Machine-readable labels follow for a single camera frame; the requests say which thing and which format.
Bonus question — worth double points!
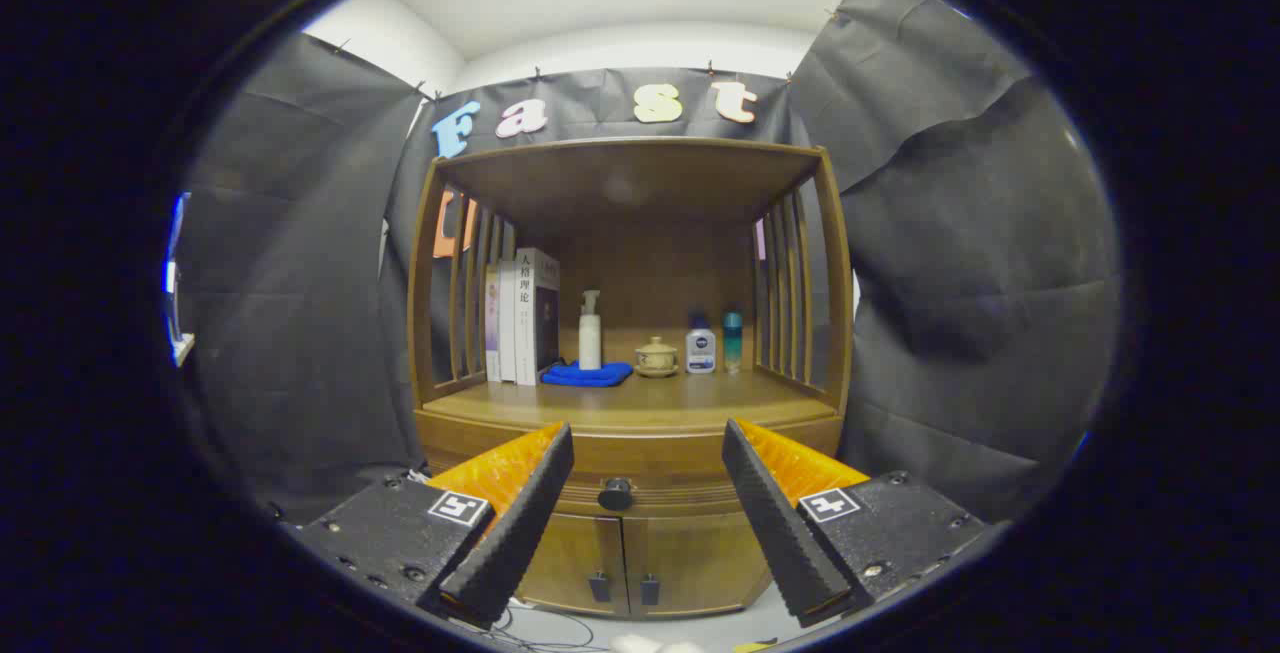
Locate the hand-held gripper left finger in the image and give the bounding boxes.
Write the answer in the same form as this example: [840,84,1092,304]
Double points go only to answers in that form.
[285,421,576,631]

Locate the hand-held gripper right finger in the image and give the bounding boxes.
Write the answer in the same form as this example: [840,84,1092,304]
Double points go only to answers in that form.
[722,418,991,629]

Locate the wooden drawer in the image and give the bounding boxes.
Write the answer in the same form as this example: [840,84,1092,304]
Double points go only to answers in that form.
[415,418,844,516]

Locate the wooden cabinet door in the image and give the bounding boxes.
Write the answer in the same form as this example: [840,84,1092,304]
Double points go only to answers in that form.
[622,513,771,621]
[515,513,631,619]

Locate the wooden countertop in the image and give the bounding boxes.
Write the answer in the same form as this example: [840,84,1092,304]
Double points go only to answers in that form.
[425,368,841,434]

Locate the wooden cabinet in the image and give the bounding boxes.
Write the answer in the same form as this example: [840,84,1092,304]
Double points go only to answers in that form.
[405,136,856,621]

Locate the blue folded cloth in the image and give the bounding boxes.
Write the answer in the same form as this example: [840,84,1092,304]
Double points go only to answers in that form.
[540,361,634,388]

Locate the white lotion bottle blue cap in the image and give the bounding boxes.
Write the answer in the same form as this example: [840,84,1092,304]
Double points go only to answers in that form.
[685,313,718,375]

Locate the white pump bottle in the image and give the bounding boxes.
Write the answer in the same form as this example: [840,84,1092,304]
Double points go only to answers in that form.
[579,290,603,371]

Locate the thin white book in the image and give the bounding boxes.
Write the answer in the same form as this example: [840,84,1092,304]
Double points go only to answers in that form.
[497,261,519,384]

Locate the thin purple-spined book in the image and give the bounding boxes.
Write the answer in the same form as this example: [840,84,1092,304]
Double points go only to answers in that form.
[485,265,501,382]

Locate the beige lidded teacup with saucer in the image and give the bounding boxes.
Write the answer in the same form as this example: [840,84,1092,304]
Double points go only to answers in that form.
[634,336,681,379]

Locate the black floor cables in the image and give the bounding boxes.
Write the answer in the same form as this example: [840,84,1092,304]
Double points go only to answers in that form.
[450,605,611,652]

